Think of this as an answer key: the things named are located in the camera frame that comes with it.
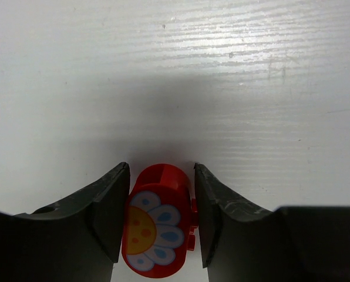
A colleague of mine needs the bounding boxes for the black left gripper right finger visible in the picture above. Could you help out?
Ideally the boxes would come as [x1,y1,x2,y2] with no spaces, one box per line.
[194,163,350,281]

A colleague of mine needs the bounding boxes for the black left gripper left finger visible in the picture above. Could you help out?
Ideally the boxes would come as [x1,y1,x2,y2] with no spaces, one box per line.
[0,162,130,281]

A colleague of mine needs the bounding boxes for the red flower lego piece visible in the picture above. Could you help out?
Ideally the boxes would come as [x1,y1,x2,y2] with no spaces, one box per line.
[122,163,198,279]

